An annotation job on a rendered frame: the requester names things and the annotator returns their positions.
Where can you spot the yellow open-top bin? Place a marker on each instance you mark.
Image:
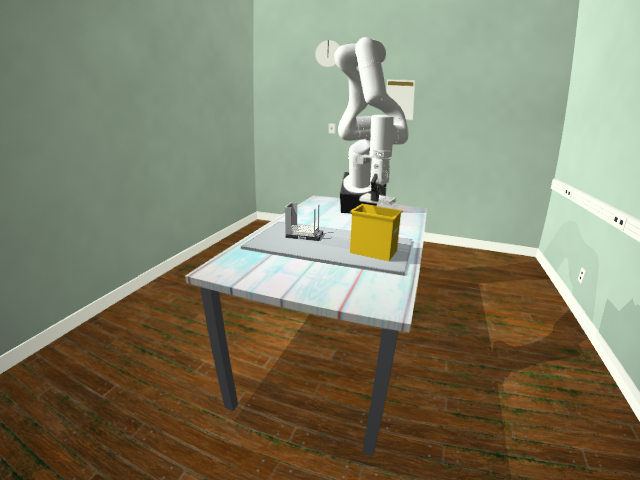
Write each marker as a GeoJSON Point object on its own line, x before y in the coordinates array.
{"type": "Point", "coordinates": [373, 235]}

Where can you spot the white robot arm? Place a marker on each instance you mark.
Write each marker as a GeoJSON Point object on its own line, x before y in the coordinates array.
{"type": "Point", "coordinates": [383, 130]}

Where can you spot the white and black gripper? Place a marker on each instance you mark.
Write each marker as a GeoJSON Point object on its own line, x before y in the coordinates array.
{"type": "Point", "coordinates": [379, 178]}

